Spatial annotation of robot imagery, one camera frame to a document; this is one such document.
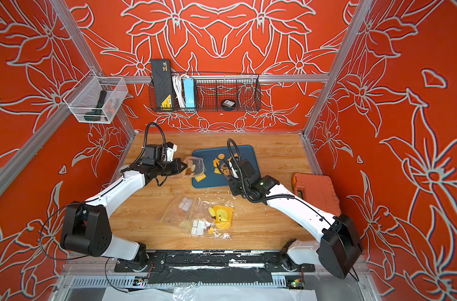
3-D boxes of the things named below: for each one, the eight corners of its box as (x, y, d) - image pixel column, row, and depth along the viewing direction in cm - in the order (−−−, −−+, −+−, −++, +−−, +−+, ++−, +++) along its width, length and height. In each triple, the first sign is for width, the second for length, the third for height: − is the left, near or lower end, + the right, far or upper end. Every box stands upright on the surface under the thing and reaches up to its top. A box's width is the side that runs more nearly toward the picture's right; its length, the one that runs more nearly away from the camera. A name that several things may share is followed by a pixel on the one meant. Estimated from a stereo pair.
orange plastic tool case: (299, 215, 88) (304, 209, 82) (290, 179, 101) (293, 172, 95) (335, 215, 88) (343, 209, 82) (322, 179, 101) (327, 172, 95)
